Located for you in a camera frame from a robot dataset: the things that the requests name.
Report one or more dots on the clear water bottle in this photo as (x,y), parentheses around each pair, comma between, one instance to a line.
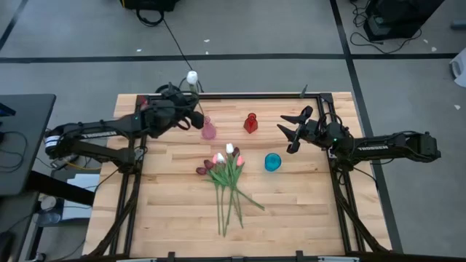
(49,218)

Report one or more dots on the black desk foot bar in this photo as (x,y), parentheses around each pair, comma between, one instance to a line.
(62,187)

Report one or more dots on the white round object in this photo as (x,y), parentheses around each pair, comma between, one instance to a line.
(48,203)

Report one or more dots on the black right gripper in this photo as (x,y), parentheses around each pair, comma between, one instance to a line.
(315,131)

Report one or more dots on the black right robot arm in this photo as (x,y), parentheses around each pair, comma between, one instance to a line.
(382,147)

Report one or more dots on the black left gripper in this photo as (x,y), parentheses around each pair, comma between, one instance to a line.
(164,114)

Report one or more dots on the white box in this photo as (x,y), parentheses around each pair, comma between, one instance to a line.
(80,196)

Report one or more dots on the blue glass vase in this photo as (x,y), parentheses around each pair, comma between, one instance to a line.
(273,162)

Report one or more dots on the black power adapter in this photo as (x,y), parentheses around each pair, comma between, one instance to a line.
(58,163)

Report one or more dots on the pink artificial tulip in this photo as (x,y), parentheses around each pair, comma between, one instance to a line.
(215,159)
(240,160)

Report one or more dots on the pink glass vase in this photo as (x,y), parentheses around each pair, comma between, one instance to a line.
(208,131)

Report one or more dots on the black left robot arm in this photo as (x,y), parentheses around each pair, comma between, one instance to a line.
(98,132)

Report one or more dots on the black aluminium table frame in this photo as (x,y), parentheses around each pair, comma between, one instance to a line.
(255,95)

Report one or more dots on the black equipment case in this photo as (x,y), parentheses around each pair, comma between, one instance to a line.
(149,3)

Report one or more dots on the black equipment box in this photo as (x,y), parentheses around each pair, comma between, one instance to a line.
(400,14)

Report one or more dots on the white plastic object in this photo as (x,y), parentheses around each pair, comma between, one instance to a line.
(459,69)

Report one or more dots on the red glass vase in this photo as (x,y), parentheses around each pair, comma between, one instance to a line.
(250,124)

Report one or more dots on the black desk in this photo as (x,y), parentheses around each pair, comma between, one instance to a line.
(25,145)

